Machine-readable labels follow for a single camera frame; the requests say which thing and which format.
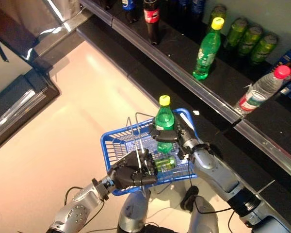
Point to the glossy black plinth board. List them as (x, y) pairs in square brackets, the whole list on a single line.
[(148, 72)]

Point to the black right robot foot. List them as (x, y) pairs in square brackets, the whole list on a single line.
[(189, 199)]

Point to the dark brown counter panel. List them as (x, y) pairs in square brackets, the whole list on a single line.
[(14, 24)]

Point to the silver left robot leg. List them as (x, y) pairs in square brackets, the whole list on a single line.
[(133, 213)]

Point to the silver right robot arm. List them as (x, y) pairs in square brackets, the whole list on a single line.
[(213, 170)]

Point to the small white paper scrap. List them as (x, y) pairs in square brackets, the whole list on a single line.
[(195, 112)]

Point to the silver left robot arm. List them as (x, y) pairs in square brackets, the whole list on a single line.
[(80, 208)]

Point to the clear water bottle red cap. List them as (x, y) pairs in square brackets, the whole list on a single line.
[(257, 93)]

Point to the black snack shelf clear rail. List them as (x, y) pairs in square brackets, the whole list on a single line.
[(269, 126)]

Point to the black glass display cabinet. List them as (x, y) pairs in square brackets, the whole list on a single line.
[(19, 102)]

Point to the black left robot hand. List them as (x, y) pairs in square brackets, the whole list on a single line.
[(128, 174)]

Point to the green drink can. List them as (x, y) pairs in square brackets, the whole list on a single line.
[(235, 32), (217, 11), (165, 163), (263, 48), (249, 40)]

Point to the brown stone countertop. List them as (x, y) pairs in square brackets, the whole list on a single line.
[(63, 31)]

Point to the green Sprite bottle yellow cap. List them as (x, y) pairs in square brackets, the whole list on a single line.
[(206, 53), (164, 119)]

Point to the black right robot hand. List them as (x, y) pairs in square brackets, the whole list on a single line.
[(186, 137)]

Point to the Coca-Cola bottle red cap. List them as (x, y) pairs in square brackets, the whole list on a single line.
[(151, 21)]

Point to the long black drinks shelf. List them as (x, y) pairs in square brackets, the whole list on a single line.
[(179, 46)]

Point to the silver right robot leg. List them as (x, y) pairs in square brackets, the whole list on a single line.
[(203, 216)]

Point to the blue plastic shopping basket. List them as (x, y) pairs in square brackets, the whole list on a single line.
[(106, 155)]

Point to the silver robot leg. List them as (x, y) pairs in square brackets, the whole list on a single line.
[(203, 216), (133, 213)]

